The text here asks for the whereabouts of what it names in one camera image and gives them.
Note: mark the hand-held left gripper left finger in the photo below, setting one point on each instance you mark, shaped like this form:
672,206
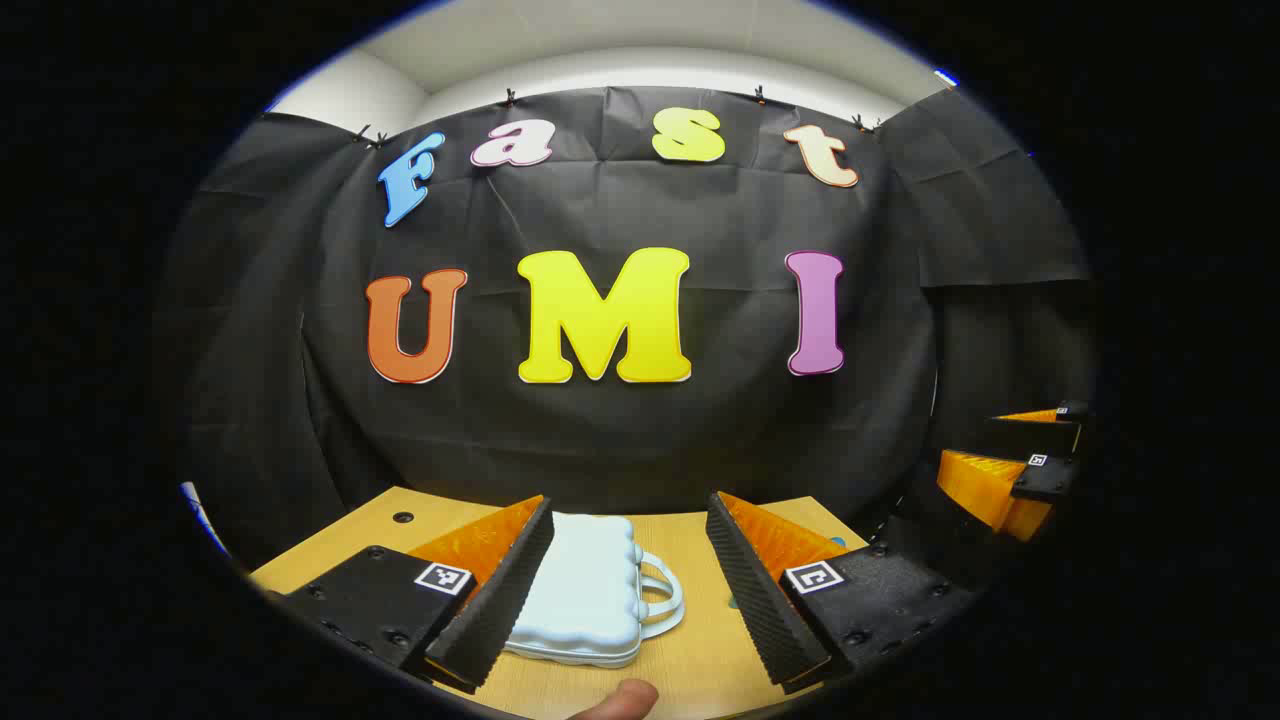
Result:
500,610

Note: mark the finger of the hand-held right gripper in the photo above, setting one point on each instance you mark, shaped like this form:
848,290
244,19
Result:
1045,480
1040,435

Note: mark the black backdrop cloth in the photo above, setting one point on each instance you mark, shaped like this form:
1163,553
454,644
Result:
640,440

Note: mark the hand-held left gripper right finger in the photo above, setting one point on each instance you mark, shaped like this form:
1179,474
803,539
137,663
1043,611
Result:
765,610

